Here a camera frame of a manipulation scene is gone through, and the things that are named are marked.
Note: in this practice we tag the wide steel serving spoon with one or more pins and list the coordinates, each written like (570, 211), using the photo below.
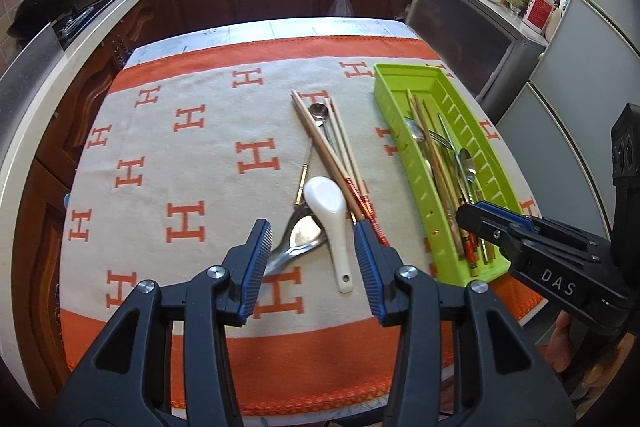
(303, 234)

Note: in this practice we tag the brown chopstick red end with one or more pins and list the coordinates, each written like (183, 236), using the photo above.
(329, 158)

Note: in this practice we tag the pale chopstick striped end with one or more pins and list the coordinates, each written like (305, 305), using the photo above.
(374, 222)

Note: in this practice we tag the pale chopstick orange end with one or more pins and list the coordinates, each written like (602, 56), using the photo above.
(353, 167)

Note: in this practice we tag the metal twisted chopstick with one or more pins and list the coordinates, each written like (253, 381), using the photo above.
(463, 182)

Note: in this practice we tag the steel fork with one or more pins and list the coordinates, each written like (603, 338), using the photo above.
(454, 169)

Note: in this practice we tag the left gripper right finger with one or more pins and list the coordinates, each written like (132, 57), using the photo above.
(462, 359)

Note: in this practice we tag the white ceramic soup spoon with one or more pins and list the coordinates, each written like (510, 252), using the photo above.
(327, 202)

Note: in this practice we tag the long bamboo chopstick black band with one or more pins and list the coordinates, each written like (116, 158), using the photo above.
(470, 256)

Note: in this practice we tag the red label box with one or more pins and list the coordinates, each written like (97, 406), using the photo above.
(537, 14)

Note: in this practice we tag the white plastic bag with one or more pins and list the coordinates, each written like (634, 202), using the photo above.
(341, 8)

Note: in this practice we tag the green plastic utensil tray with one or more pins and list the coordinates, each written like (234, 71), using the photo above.
(498, 175)

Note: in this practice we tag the large steel spoon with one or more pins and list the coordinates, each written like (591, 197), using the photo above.
(418, 137)

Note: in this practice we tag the grey cabinet appliance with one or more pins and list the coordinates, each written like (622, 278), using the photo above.
(490, 50)

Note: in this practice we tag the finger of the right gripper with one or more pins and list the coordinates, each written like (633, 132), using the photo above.
(505, 211)
(490, 231)

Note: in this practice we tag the orange white H-pattern cloth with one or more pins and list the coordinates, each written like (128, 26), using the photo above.
(189, 148)

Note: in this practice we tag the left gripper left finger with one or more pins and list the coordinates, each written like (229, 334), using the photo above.
(162, 358)

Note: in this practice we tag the small steel spoon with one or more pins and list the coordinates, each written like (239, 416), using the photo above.
(470, 175)

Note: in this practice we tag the bamboo chopstick red end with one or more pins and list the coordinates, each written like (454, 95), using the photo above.
(440, 181)

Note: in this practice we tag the person's right hand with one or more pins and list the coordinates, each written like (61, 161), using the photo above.
(560, 352)

